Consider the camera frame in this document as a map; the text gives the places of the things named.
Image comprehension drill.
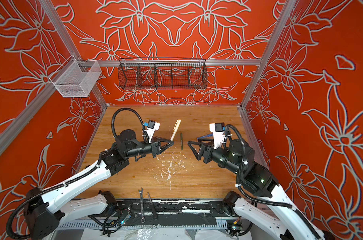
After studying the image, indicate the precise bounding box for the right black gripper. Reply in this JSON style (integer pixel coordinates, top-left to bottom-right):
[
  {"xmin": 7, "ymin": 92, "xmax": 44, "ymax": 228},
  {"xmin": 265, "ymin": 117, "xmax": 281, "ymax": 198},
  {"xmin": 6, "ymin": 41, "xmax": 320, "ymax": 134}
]
[{"xmin": 187, "ymin": 136, "xmax": 245, "ymax": 176}]

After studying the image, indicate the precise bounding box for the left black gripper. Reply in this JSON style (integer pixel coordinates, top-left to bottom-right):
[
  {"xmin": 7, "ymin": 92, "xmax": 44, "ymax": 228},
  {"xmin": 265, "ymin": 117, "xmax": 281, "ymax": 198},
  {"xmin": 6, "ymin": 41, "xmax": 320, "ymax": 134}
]
[{"xmin": 126, "ymin": 135, "xmax": 174, "ymax": 158}]

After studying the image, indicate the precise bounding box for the green pen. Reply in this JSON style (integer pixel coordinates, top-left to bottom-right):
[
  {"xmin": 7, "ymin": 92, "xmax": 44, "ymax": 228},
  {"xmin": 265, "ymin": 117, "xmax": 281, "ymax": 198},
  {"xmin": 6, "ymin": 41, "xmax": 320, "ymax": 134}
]
[{"xmin": 180, "ymin": 133, "xmax": 183, "ymax": 151}]

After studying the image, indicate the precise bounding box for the beige pen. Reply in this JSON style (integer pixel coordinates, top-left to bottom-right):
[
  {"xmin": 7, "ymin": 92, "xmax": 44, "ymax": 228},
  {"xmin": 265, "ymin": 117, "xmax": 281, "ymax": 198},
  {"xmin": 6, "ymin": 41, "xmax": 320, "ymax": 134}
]
[{"xmin": 170, "ymin": 119, "xmax": 182, "ymax": 141}]

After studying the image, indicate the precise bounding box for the blue pen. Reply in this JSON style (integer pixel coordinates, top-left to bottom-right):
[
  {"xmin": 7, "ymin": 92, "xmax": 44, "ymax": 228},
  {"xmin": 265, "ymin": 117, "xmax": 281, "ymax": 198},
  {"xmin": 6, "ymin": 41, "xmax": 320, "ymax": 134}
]
[{"xmin": 197, "ymin": 134, "xmax": 213, "ymax": 141}]

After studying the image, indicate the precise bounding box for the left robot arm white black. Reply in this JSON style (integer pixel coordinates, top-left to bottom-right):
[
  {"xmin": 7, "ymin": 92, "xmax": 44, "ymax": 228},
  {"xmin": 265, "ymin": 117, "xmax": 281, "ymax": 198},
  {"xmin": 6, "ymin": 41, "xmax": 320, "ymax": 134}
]
[{"xmin": 6, "ymin": 108, "xmax": 174, "ymax": 240}]

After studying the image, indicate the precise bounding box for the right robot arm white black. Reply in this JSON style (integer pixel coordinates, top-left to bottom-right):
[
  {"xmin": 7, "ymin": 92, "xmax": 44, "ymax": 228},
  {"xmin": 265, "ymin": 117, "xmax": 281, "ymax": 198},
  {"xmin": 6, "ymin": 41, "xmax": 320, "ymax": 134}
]
[{"xmin": 187, "ymin": 123, "xmax": 335, "ymax": 240}]

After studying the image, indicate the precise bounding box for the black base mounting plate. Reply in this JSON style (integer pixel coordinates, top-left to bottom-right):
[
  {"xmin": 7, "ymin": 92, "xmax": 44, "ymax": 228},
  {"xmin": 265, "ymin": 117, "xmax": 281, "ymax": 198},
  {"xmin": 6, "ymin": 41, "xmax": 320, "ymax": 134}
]
[{"xmin": 91, "ymin": 197, "xmax": 251, "ymax": 229}]

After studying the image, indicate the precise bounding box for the black screwdriver tool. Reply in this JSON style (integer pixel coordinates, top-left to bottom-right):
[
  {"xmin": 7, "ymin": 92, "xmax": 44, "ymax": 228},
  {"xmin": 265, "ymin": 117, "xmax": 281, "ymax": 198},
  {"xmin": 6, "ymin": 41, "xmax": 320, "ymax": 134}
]
[{"xmin": 147, "ymin": 192, "xmax": 158, "ymax": 220}]

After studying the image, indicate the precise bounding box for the silver wrench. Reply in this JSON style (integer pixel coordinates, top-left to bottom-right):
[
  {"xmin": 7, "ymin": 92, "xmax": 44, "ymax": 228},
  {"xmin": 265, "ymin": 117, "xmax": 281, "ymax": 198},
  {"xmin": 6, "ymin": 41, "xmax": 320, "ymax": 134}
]
[{"xmin": 138, "ymin": 188, "xmax": 146, "ymax": 223}]

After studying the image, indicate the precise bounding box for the white mesh basket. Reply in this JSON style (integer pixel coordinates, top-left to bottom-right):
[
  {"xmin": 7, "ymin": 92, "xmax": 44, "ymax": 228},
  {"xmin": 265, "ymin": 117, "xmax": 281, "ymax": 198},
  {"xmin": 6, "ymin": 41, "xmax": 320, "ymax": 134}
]
[{"xmin": 50, "ymin": 60, "xmax": 102, "ymax": 98}]

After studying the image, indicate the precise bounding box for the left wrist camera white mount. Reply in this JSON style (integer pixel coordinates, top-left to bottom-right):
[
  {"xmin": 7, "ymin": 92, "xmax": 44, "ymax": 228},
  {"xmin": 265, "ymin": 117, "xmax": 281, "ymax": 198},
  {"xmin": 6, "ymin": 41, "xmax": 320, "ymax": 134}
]
[{"xmin": 144, "ymin": 120, "xmax": 160, "ymax": 143}]

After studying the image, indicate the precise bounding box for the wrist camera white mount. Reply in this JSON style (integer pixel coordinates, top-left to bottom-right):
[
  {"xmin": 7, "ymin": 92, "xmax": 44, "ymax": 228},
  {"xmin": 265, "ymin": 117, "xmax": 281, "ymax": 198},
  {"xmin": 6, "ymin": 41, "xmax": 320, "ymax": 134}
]
[
  {"xmin": 209, "ymin": 123, "xmax": 227, "ymax": 150},
  {"xmin": 144, "ymin": 120, "xmax": 160, "ymax": 143}
]

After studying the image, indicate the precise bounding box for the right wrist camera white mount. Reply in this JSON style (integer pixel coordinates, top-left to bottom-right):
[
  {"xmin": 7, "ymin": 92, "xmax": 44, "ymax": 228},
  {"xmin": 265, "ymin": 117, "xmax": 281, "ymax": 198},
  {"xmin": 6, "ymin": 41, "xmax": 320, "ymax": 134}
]
[{"xmin": 209, "ymin": 123, "xmax": 227, "ymax": 150}]

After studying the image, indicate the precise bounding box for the black wire basket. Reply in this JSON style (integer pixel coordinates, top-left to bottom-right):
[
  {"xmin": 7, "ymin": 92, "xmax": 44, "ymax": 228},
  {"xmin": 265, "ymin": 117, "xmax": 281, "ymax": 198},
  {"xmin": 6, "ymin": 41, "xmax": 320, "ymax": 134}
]
[{"xmin": 118, "ymin": 58, "xmax": 208, "ymax": 90}]

